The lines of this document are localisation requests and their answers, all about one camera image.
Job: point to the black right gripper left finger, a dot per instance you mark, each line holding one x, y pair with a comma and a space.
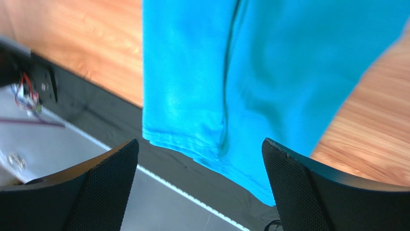
90, 196

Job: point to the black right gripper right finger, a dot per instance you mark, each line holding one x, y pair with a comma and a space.
311, 196

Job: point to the teal t shirt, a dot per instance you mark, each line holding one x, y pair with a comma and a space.
220, 76

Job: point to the small electronics board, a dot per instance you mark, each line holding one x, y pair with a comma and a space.
25, 97

